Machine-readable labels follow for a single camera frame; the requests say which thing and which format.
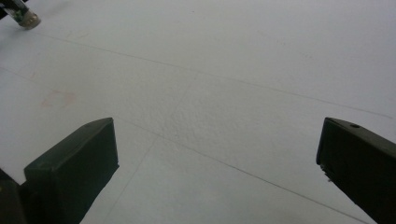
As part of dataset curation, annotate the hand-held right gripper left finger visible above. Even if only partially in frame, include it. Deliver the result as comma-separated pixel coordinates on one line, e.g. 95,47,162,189
19,117,120,224

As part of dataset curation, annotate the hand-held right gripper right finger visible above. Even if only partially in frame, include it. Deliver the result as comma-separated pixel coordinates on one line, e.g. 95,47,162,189
316,117,396,224

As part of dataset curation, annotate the clear tube with metal cap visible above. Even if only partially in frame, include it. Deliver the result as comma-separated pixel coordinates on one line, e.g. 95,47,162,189
0,0,42,31

